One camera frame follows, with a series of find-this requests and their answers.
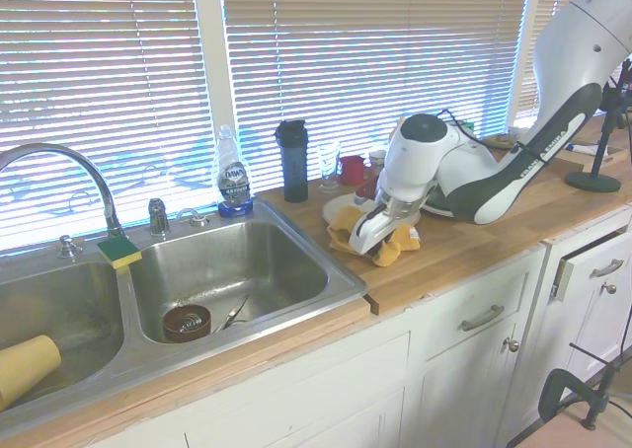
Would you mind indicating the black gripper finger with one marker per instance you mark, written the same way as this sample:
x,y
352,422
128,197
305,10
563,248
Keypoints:
x,y
385,248

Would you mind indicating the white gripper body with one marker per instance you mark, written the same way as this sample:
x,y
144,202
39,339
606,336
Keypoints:
x,y
370,231

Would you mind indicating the yellow terry cloth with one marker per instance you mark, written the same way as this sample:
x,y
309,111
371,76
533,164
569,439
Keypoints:
x,y
340,228

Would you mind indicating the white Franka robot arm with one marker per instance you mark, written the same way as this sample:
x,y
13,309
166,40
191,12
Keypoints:
x,y
568,48

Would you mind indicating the empty white gold-rimmed plate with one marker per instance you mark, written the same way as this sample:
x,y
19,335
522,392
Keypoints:
x,y
336,206

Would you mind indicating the white plate under dark plate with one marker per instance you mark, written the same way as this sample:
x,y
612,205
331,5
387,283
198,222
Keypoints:
x,y
438,214

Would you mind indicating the dark green plate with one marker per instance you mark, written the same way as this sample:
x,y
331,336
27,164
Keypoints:
x,y
437,201

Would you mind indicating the red mug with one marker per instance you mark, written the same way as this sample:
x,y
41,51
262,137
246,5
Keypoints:
x,y
350,171

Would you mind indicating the clear glass cup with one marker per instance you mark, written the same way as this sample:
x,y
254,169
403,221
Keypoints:
x,y
377,164

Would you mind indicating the clear stemmed glass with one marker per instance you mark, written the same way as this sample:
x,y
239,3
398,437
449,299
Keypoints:
x,y
329,164

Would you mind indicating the black shaker bottle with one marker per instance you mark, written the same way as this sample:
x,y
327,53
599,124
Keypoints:
x,y
295,167

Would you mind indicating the stainless steel double sink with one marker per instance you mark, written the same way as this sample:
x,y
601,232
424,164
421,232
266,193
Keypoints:
x,y
237,255

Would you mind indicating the clear Dawn soap bottle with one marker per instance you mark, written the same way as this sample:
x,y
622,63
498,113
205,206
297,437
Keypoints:
x,y
233,176

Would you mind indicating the round metal cabinet knob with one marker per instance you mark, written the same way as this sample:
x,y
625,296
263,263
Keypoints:
x,y
512,344
611,288

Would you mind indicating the white base cabinet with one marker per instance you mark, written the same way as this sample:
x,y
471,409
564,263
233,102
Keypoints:
x,y
296,394

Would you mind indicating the small chrome sink fitting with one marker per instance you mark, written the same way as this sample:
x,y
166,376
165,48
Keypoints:
x,y
192,217

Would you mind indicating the white window blind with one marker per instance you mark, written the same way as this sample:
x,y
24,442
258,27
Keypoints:
x,y
370,48
99,73
548,4

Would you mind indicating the white open drawer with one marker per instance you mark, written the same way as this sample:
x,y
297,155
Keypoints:
x,y
577,280

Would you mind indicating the chrome sink sprayer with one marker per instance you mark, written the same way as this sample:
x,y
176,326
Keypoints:
x,y
158,216

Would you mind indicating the black round-base stand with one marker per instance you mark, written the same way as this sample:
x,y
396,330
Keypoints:
x,y
592,180

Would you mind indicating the black C-clamp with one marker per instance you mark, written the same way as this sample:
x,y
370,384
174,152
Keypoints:
x,y
553,389

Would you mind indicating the brown bowl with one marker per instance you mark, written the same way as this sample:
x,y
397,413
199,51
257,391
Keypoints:
x,y
173,327

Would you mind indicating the white blue tube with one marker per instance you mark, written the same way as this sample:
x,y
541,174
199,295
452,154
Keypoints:
x,y
582,148

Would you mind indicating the yellow green sponge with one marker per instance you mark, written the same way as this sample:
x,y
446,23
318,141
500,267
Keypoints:
x,y
118,251

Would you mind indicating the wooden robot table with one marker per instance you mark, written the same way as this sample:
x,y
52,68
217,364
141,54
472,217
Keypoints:
x,y
582,433

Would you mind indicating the chrome gooseneck faucet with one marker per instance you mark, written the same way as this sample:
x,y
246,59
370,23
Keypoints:
x,y
99,176

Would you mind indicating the chrome sink knob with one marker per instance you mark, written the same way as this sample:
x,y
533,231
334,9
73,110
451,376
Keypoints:
x,y
68,248

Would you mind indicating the yellow plastic cup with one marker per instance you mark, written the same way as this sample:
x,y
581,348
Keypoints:
x,y
27,364

